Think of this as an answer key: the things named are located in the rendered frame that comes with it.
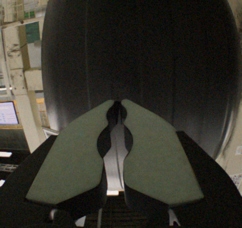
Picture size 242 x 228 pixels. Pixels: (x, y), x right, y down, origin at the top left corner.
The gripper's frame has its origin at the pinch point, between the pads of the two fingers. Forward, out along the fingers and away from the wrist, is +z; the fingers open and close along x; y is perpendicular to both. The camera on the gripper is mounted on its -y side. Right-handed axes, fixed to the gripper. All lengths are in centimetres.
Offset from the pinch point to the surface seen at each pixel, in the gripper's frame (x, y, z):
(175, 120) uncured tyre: 6.0, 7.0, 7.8
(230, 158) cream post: 28.8, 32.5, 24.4
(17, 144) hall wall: -739, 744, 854
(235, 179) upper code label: 33, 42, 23
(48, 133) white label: -10.6, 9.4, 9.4
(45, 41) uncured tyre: -10.0, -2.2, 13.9
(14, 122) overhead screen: -257, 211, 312
